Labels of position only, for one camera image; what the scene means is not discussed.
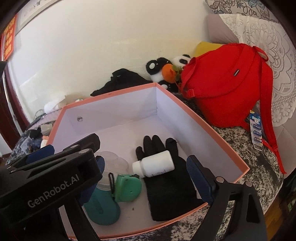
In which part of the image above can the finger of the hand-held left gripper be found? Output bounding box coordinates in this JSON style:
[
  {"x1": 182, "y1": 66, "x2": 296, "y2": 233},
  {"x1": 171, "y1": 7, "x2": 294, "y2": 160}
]
[{"x1": 6, "y1": 133, "x2": 101, "y2": 174}]

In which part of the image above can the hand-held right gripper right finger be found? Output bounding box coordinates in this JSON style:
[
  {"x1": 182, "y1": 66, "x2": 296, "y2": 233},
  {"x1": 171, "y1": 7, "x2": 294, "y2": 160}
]
[{"x1": 186, "y1": 155, "x2": 267, "y2": 241}]

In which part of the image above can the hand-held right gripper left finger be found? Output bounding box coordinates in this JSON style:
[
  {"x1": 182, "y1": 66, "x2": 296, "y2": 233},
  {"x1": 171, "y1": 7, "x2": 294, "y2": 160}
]
[{"x1": 59, "y1": 155, "x2": 106, "y2": 241}]

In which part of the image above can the teal glasses case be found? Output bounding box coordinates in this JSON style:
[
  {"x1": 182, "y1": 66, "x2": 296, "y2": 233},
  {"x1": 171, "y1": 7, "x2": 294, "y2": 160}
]
[{"x1": 83, "y1": 185, "x2": 121, "y2": 226}]

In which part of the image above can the clear plastic cup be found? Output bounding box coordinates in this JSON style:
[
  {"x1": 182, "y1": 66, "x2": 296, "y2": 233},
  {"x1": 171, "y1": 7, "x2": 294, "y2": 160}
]
[{"x1": 96, "y1": 151, "x2": 130, "y2": 187}]

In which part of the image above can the mint green tape measure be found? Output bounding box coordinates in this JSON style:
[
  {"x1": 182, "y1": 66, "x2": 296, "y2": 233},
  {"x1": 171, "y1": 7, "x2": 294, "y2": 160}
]
[{"x1": 108, "y1": 173, "x2": 142, "y2": 202}]

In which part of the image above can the black knit glove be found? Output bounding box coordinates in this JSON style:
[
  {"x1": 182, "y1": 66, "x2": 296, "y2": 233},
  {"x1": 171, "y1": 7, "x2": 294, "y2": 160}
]
[
  {"x1": 135, "y1": 135, "x2": 205, "y2": 222},
  {"x1": 28, "y1": 129, "x2": 44, "y2": 140}
]

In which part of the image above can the white capped bottle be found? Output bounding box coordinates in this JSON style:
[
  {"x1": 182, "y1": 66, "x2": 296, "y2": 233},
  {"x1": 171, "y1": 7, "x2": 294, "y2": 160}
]
[{"x1": 132, "y1": 150, "x2": 175, "y2": 179}]

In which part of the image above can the pink cardboard box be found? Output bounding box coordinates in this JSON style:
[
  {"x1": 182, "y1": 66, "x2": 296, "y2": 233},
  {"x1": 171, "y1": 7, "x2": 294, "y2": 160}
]
[{"x1": 45, "y1": 83, "x2": 250, "y2": 239}]

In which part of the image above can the grey ribbed cup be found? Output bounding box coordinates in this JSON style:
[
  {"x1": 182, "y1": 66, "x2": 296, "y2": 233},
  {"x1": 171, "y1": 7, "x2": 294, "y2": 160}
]
[{"x1": 40, "y1": 123, "x2": 54, "y2": 135}]

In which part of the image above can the pink quilted sheet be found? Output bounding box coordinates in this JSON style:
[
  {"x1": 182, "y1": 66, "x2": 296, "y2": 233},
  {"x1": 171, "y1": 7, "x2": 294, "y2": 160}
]
[{"x1": 27, "y1": 109, "x2": 66, "y2": 130}]

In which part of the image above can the white paper towel roll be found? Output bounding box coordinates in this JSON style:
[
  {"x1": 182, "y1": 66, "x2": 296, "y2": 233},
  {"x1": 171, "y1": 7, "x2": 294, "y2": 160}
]
[{"x1": 43, "y1": 97, "x2": 67, "y2": 114}]

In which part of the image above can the dark red wooden door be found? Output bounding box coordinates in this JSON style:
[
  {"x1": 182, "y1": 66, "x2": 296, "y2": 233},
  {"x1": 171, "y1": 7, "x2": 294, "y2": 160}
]
[{"x1": 0, "y1": 61, "x2": 30, "y2": 149}]

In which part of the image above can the battery blister pack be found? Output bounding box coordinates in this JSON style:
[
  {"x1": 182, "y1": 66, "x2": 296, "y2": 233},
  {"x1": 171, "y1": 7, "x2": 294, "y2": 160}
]
[{"x1": 248, "y1": 110, "x2": 264, "y2": 152}]

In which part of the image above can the red backpack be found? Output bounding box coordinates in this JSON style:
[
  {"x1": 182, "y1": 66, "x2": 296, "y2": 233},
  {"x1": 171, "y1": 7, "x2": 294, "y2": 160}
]
[{"x1": 179, "y1": 43, "x2": 287, "y2": 174}]

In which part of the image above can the black clothing pile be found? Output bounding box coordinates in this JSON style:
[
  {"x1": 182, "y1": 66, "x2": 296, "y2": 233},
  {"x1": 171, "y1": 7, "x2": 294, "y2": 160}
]
[{"x1": 90, "y1": 68, "x2": 153, "y2": 97}]

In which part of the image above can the panda plush toy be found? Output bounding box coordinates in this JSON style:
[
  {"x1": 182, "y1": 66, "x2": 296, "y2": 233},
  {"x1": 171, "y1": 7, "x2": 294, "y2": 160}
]
[
  {"x1": 171, "y1": 54, "x2": 192, "y2": 68},
  {"x1": 145, "y1": 57, "x2": 183, "y2": 91}
]

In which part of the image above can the yellow pillow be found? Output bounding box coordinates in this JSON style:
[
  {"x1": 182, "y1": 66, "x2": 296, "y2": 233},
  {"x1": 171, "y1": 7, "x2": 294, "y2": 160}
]
[{"x1": 193, "y1": 41, "x2": 223, "y2": 58}]

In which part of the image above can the white lace cloth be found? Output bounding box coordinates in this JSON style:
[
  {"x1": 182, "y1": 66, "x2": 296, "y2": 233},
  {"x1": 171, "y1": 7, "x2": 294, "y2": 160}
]
[{"x1": 218, "y1": 13, "x2": 296, "y2": 127}]

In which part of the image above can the grey sofa cushion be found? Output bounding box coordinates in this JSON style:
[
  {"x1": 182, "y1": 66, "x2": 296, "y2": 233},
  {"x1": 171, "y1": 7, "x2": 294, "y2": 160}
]
[{"x1": 206, "y1": 14, "x2": 238, "y2": 44}]

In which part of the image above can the floral fabric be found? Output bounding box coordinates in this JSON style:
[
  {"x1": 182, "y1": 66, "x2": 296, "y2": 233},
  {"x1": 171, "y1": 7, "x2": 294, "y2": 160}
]
[{"x1": 205, "y1": 0, "x2": 281, "y2": 16}]

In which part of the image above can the grey cable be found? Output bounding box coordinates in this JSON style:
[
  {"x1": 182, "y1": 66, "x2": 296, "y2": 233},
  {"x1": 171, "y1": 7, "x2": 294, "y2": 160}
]
[{"x1": 34, "y1": 109, "x2": 48, "y2": 122}]

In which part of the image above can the red wall sign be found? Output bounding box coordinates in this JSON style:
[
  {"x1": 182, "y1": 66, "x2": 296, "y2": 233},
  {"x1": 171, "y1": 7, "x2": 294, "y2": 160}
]
[{"x1": 1, "y1": 14, "x2": 18, "y2": 61}]

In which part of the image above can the calligraphy wall scroll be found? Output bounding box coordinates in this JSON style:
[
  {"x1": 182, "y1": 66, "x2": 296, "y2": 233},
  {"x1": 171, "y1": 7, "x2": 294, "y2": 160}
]
[{"x1": 17, "y1": 0, "x2": 65, "y2": 29}]

